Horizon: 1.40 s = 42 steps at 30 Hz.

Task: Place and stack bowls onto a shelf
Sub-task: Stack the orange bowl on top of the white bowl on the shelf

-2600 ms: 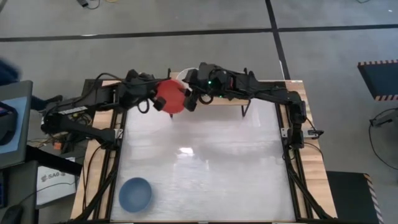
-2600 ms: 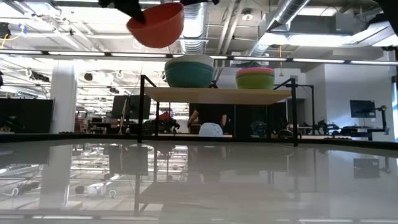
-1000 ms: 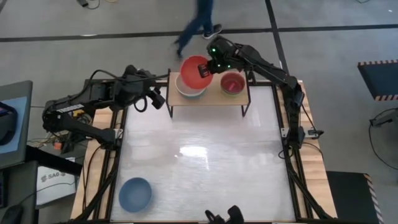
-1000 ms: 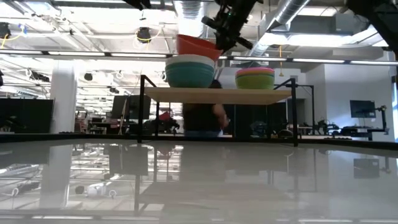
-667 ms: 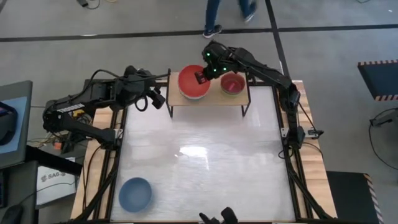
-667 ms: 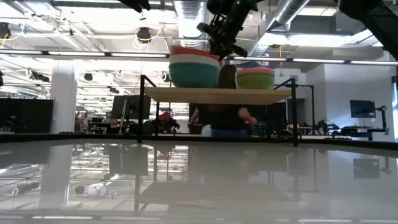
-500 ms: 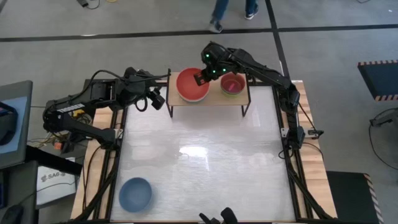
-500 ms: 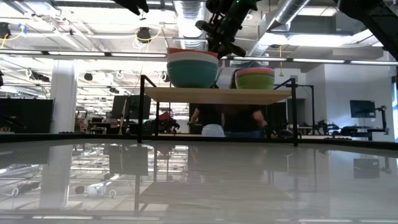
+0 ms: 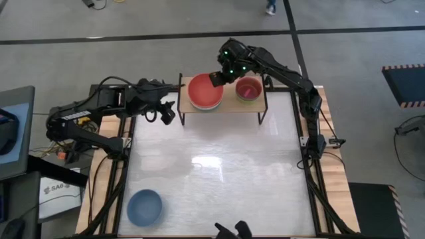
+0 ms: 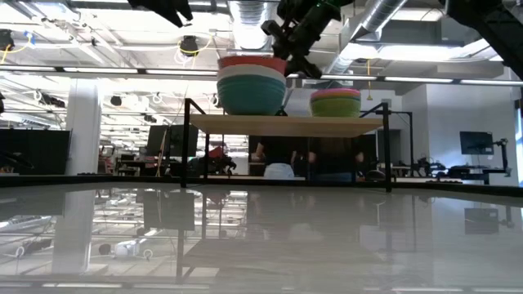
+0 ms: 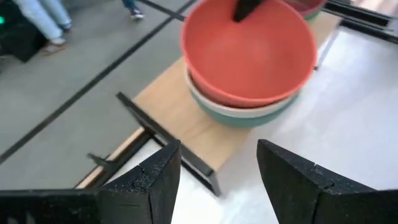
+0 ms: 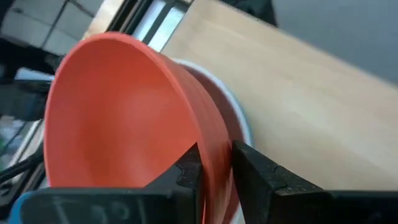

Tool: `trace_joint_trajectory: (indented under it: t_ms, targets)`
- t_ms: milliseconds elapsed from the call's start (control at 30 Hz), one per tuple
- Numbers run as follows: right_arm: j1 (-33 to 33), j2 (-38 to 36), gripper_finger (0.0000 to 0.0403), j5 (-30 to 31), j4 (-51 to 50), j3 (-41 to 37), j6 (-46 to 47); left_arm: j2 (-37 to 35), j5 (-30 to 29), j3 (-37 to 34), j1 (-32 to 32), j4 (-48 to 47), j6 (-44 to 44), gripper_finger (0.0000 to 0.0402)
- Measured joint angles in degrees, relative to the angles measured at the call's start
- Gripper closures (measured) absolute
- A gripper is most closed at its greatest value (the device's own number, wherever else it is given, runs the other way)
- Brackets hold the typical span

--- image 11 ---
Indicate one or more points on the white bowl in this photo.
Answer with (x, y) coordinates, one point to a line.
(236, 112)

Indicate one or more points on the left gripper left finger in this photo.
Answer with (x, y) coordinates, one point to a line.
(149, 196)

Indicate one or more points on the black box green light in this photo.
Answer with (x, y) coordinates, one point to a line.
(18, 40)

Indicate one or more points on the wooden shelf black legs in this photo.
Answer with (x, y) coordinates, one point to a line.
(174, 118)

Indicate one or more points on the black clamp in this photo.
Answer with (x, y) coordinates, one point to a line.
(99, 160)

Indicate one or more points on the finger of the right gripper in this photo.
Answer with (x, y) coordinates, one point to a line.
(245, 8)

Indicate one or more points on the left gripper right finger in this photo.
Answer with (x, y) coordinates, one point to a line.
(298, 193)

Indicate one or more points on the person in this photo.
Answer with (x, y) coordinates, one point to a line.
(40, 18)
(135, 12)

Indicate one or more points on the red bowl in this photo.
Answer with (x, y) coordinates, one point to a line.
(255, 62)

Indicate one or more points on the pink bowl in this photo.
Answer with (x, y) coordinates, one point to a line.
(306, 6)

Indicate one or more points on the dark green bowl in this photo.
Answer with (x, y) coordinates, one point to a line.
(242, 122)

